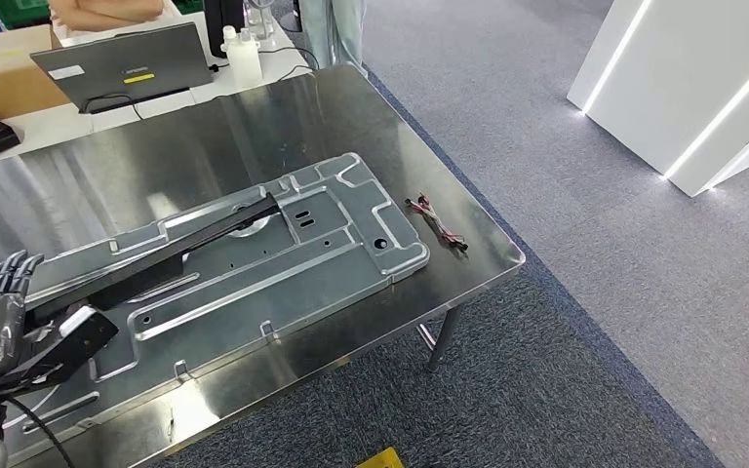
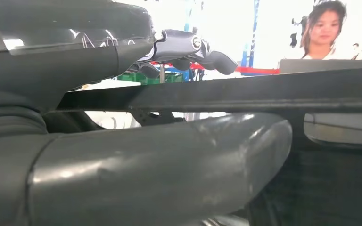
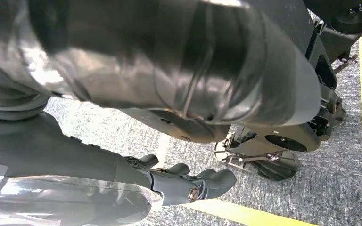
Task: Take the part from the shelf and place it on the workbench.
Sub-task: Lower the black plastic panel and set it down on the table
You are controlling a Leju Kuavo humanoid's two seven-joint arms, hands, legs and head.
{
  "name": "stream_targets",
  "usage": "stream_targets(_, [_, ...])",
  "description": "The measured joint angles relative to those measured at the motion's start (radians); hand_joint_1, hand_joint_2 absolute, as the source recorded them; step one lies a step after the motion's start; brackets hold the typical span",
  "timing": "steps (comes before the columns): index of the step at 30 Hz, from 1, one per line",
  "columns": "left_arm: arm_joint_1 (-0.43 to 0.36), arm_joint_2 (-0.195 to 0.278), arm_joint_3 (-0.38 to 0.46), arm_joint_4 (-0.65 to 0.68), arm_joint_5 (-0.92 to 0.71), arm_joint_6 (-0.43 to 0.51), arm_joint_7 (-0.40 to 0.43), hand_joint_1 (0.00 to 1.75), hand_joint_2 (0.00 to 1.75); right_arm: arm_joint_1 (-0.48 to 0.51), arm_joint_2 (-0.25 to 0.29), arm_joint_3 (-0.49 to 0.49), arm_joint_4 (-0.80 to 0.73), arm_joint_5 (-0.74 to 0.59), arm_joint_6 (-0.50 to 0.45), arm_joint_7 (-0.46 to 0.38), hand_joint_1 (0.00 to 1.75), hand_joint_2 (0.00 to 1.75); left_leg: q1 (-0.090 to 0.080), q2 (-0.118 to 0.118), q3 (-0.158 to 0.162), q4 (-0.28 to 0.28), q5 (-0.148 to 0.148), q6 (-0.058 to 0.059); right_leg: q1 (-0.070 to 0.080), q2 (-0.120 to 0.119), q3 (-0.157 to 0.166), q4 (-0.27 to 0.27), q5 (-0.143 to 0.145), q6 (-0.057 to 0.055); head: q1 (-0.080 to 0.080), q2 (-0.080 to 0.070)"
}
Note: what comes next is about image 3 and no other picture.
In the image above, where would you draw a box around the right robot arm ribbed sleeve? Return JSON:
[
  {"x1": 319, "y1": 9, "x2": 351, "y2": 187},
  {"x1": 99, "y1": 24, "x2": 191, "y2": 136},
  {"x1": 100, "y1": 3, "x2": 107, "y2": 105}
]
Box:
[{"x1": 0, "y1": 0, "x2": 52, "y2": 121}]

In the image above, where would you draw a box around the black robot left leg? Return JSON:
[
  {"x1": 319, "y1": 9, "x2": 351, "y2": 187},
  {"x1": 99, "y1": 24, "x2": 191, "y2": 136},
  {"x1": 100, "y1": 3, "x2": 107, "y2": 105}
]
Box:
[{"x1": 303, "y1": 0, "x2": 362, "y2": 75}]

